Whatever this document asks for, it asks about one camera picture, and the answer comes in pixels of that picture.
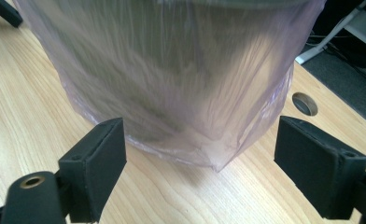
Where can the purple plastic bag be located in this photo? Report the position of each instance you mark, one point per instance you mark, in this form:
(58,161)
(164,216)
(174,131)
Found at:
(178,93)

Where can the white metal stand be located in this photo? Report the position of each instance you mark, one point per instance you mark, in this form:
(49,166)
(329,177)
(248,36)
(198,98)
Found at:
(343,31)

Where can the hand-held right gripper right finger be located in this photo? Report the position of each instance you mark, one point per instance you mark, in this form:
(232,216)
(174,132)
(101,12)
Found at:
(318,168)

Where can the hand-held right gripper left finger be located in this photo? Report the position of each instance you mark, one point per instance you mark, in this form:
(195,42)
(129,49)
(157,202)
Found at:
(94,168)

